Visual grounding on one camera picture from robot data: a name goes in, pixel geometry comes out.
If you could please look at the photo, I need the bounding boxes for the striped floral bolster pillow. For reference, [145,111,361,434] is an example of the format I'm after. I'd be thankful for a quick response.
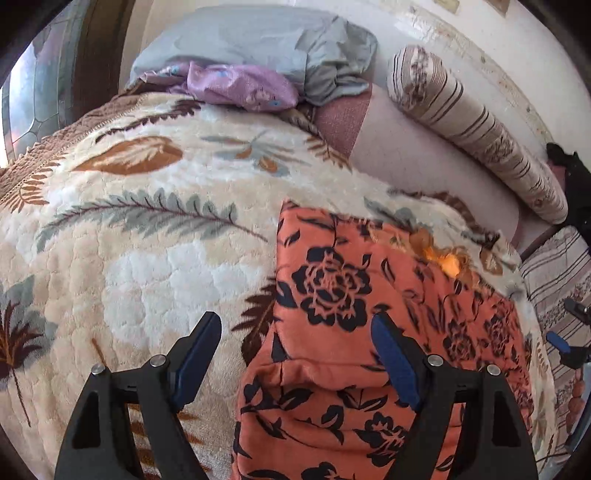
[387,45,568,225]

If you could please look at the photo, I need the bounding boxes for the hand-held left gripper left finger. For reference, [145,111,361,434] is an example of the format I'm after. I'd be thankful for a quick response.
[54,311,223,480]

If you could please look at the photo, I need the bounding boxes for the purple printed cloth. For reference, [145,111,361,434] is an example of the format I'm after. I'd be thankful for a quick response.
[139,61,300,112]

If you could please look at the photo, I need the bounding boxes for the orange black floral pants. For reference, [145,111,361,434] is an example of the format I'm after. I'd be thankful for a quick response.
[231,198,536,480]

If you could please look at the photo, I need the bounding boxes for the cream leaf print blanket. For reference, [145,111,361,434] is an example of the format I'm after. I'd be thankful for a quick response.
[0,90,555,480]

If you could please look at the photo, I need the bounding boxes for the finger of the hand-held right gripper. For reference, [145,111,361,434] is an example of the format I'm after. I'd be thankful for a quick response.
[564,297,591,320]
[547,331,591,371]

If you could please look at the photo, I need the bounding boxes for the dark cloth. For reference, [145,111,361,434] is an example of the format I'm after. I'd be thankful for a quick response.
[546,142,591,227]

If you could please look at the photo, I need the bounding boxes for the striped floral mattress cover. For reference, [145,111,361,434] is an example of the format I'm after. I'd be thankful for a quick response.
[519,226,591,462]

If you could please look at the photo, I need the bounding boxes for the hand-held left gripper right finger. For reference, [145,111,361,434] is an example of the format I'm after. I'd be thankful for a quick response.
[370,312,539,480]

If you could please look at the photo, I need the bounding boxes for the stained glass window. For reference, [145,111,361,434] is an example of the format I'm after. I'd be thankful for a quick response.
[2,0,88,167]

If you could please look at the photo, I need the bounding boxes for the grey-blue pillow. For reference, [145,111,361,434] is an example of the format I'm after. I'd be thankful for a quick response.
[129,7,379,109]

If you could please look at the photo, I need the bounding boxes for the pink bed sheet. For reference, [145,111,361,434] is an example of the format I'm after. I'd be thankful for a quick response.
[314,83,550,259]

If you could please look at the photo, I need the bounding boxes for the brown wooden window frame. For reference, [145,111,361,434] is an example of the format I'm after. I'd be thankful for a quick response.
[69,0,139,125]

